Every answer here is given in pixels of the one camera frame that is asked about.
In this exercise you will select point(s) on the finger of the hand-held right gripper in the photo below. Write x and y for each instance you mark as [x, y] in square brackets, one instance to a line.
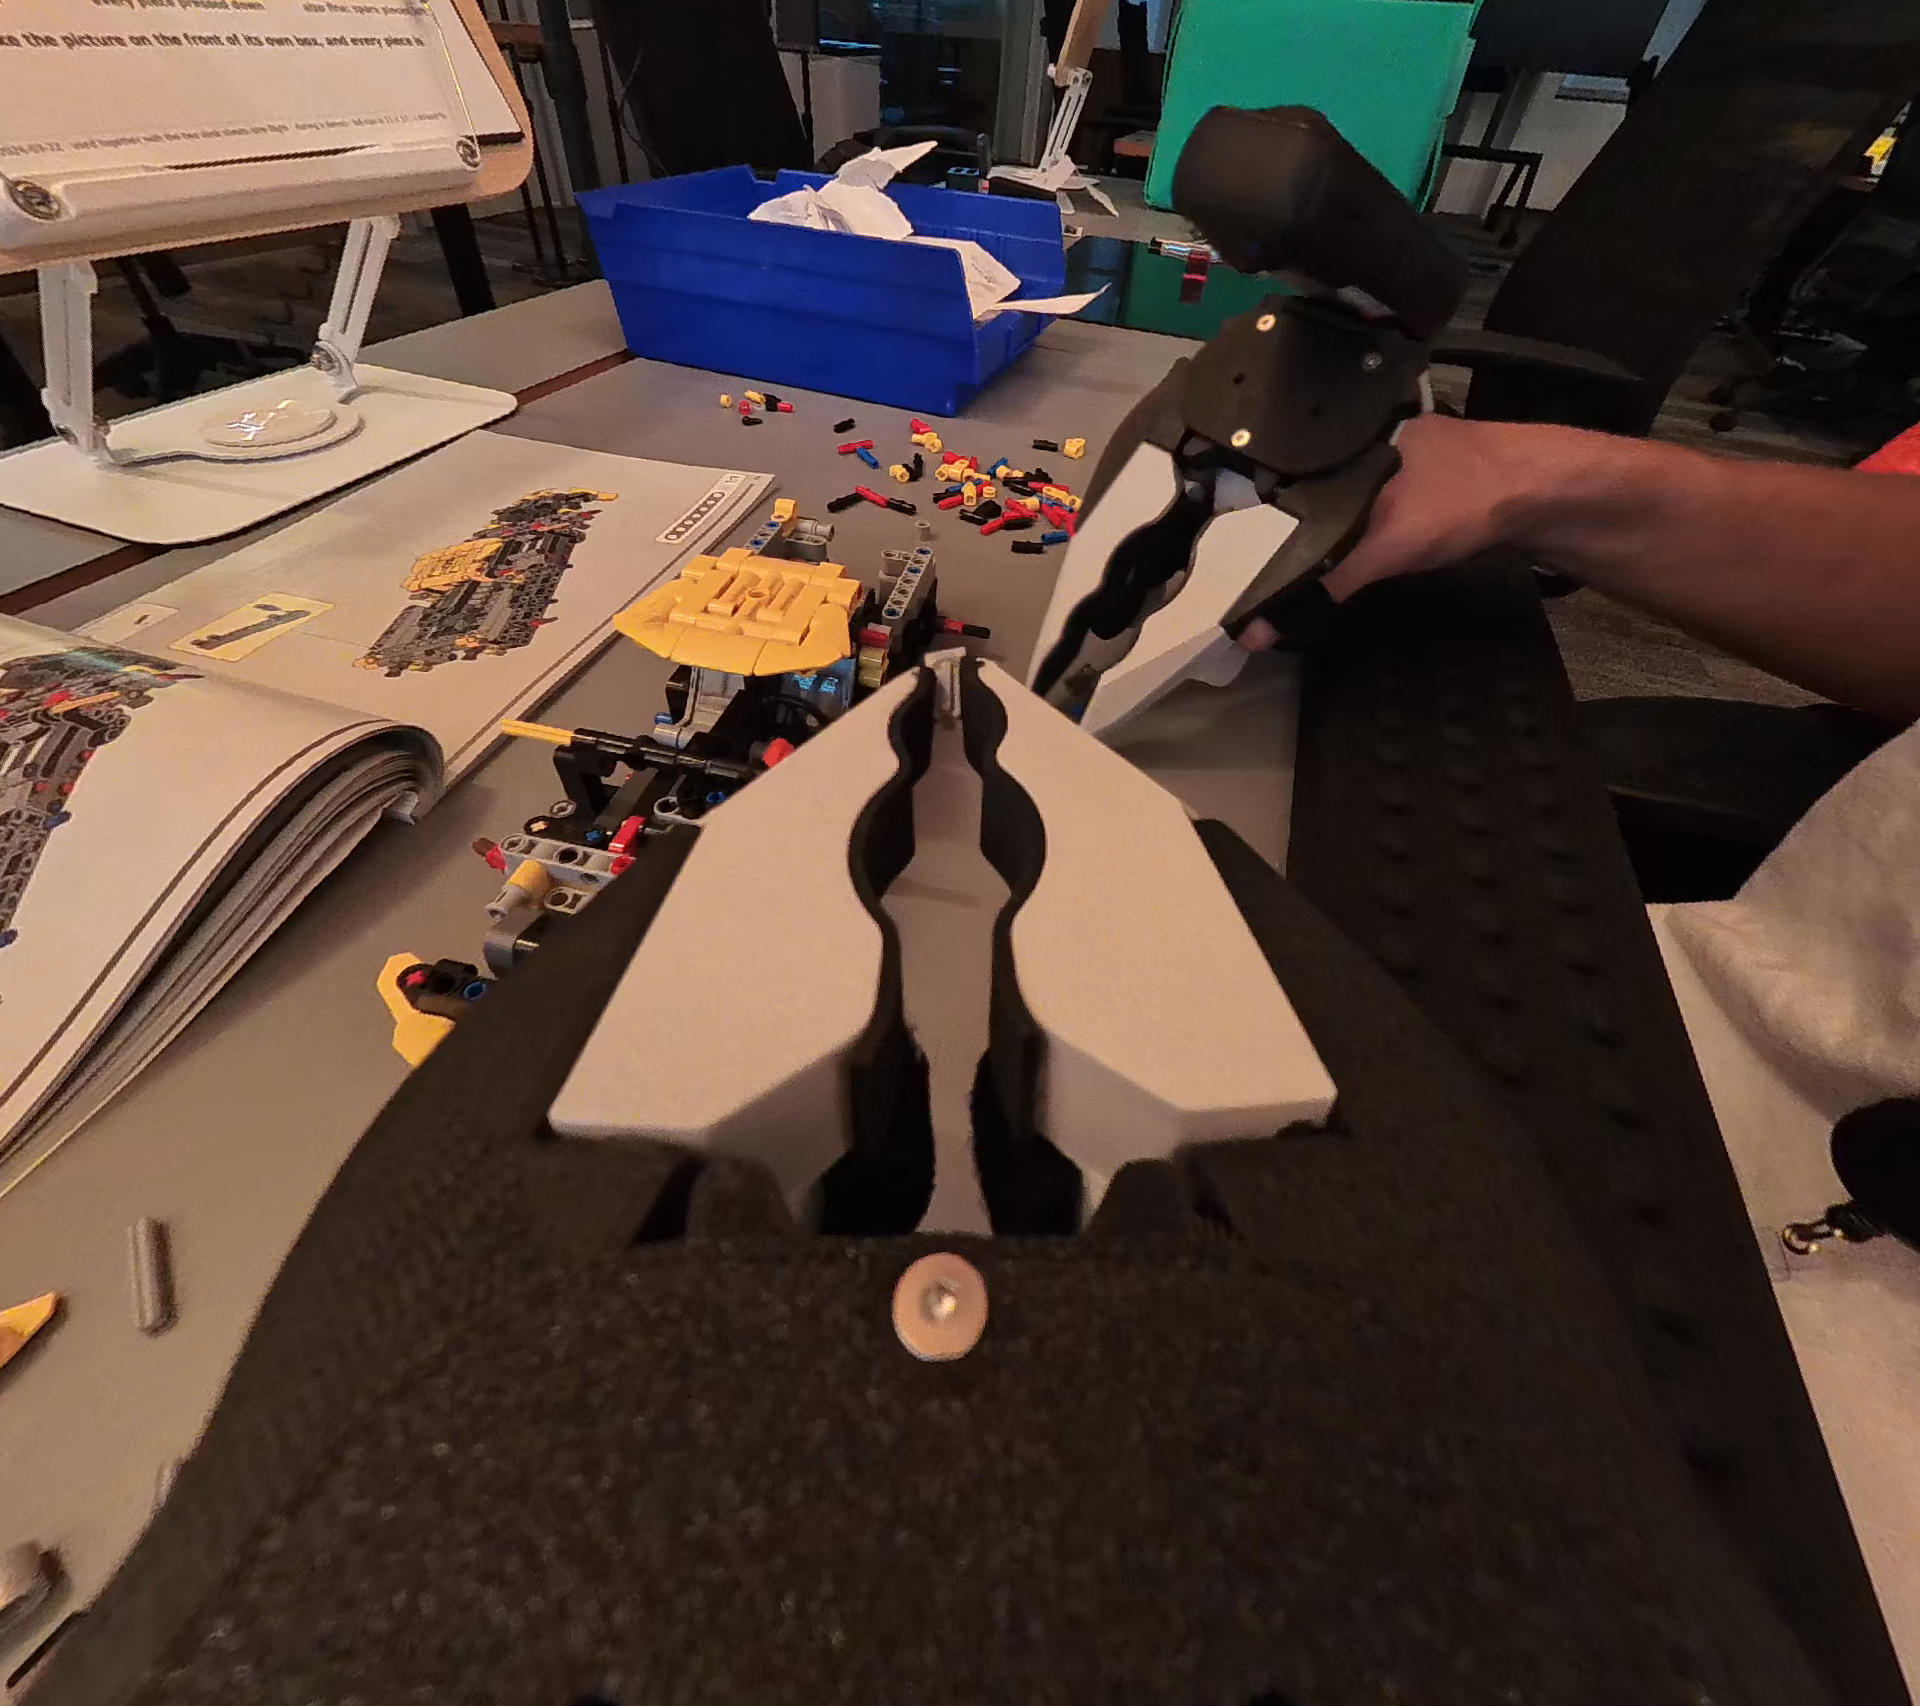
[1187, 625]
[1104, 536]

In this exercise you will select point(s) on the toy car chassis model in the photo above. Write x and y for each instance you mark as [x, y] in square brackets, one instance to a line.
[751, 604]

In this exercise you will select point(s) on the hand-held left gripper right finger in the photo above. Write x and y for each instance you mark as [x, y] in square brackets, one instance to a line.
[1169, 970]

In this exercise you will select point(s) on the person's right forearm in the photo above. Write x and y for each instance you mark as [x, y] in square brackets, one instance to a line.
[1727, 536]

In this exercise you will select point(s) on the scattered small toy pins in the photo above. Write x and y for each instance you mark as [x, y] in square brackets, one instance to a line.
[991, 492]

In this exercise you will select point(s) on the blue plastic bin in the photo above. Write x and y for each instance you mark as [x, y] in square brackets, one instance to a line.
[779, 296]

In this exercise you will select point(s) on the crumpled white paper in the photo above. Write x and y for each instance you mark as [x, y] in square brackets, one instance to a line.
[841, 205]

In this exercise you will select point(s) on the grey desk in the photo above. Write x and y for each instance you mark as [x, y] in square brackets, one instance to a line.
[299, 1106]

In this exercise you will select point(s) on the person's right hand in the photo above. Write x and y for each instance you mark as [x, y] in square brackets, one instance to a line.
[1472, 492]

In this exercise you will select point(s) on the open instruction booklet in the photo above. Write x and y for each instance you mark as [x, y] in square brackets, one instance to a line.
[148, 836]

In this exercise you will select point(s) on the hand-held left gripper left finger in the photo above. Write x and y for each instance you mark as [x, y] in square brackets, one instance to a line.
[719, 984]

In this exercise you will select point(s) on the green tote bag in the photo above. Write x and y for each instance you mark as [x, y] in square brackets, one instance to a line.
[1321, 54]

